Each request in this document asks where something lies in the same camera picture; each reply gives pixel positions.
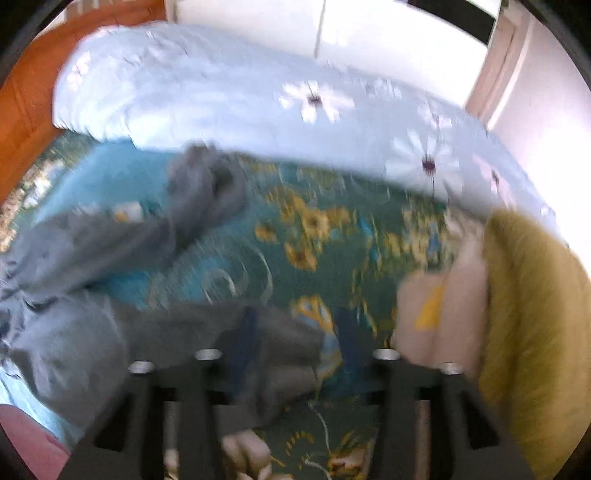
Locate white black glossy wardrobe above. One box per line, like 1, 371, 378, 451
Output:
170, 0, 502, 107

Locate teal floral blanket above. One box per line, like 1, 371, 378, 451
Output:
1, 132, 483, 343

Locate grey sweatshirt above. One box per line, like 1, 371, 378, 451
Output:
1, 145, 325, 429

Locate pink trousers leg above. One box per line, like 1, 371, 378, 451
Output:
1, 405, 70, 479

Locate light blue daisy duvet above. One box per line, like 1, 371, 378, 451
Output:
52, 22, 557, 231

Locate yellow and white plush blanket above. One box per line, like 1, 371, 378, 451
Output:
392, 209, 591, 480

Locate orange wooden headboard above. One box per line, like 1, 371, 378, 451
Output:
1, 0, 166, 200

